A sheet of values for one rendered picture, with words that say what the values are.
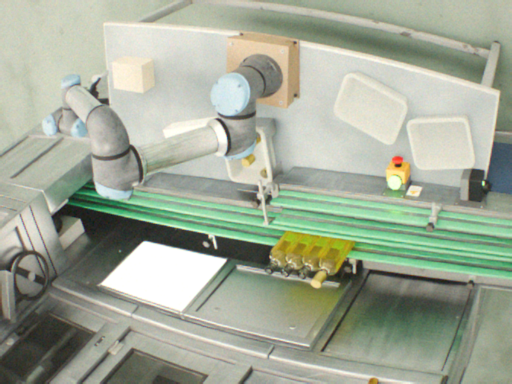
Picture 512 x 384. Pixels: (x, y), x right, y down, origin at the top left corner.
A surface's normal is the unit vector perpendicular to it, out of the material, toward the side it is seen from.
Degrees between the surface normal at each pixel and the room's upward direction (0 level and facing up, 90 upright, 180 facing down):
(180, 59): 0
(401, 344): 90
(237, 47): 4
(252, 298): 90
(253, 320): 91
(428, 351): 90
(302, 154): 0
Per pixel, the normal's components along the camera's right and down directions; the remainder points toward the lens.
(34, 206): 0.87, 0.11
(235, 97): -0.45, 0.33
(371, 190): -0.16, -0.86
